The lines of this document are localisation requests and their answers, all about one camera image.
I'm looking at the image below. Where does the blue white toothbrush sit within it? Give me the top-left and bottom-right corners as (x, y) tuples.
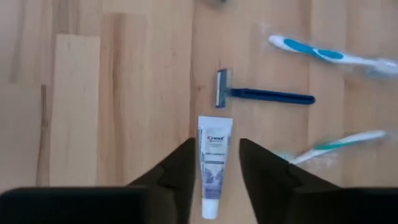
(257, 21), (398, 78)

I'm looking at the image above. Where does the teal toothbrush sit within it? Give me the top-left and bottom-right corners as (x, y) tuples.
(273, 129), (396, 170)

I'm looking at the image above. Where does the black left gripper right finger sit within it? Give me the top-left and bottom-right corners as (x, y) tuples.
(239, 138), (341, 224)

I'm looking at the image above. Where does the black razor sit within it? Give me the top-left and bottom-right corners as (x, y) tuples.
(215, 68), (317, 109)

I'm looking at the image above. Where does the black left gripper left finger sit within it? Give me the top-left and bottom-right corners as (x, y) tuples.
(127, 138), (197, 224)

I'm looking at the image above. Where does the white Crest toothpaste tube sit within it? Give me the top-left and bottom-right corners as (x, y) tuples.
(197, 115), (234, 220)

